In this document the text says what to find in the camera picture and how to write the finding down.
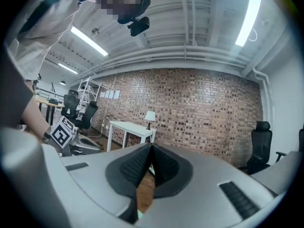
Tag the person's left forearm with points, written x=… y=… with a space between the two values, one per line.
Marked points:
x=35 y=117

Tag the white paper sheet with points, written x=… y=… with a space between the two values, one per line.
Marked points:
x=116 y=94
x=111 y=94
x=101 y=94
x=106 y=94

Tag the person's head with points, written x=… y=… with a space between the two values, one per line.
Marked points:
x=118 y=1

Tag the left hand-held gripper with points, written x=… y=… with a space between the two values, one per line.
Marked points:
x=62 y=134

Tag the person's white shirt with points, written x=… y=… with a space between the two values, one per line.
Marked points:
x=40 y=32

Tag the round wooden table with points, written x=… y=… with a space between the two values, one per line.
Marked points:
x=48 y=103

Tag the white metal shelf rack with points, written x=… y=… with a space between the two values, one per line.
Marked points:
x=88 y=94

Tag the white shade table lamp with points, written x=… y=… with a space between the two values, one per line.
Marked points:
x=150 y=116

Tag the black pendant lamp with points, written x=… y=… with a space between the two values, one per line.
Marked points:
x=63 y=82

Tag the white rectangular table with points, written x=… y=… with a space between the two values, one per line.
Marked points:
x=133 y=128

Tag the small black box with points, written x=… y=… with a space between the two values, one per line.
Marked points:
x=53 y=101

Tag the white wall pipe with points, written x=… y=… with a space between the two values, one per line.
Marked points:
x=265 y=89

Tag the black mesh office chair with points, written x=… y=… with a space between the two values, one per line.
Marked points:
x=261 y=144
x=70 y=104
x=87 y=117

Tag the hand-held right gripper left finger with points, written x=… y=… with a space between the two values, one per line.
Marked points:
x=92 y=174

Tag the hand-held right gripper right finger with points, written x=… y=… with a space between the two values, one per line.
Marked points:
x=204 y=174

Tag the black head-mounted camera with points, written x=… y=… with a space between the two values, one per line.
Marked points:
x=139 y=25

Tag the white ceiling pipe bundle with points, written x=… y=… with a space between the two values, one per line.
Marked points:
x=166 y=53

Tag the long ceiling strip light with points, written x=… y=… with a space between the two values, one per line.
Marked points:
x=68 y=68
x=89 y=41
x=249 y=15

